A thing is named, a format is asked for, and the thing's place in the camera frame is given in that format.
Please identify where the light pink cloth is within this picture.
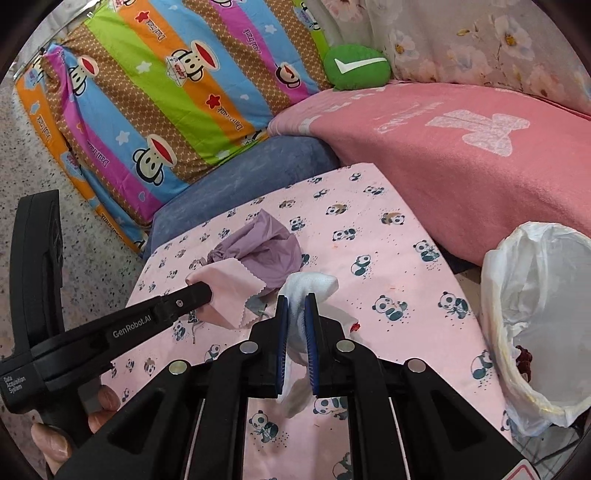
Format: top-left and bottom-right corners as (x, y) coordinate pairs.
(185, 258), (266, 329)

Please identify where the white sock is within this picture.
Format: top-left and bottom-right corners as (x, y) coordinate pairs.
(277, 272), (339, 418)

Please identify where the purple cloth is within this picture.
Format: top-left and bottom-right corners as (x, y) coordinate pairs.
(206, 210), (301, 295)

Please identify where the white lined trash bin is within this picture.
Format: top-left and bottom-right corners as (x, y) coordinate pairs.
(480, 222), (590, 436)

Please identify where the left hand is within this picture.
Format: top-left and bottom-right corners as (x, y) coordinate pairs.
(30, 385), (120, 476)

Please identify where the pink panda print sheet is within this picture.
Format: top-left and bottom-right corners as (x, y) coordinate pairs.
(102, 164), (513, 479)

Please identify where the colourful striped monkey pillow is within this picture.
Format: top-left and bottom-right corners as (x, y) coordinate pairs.
(14, 1), (329, 252)

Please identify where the pink blanket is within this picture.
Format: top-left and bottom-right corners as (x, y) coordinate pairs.
(267, 82), (590, 264)

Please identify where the green round pillow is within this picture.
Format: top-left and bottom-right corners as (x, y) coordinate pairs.
(324, 44), (392, 90)

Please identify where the grey floral sheet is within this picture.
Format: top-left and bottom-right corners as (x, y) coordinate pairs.
(308, 1), (590, 114)

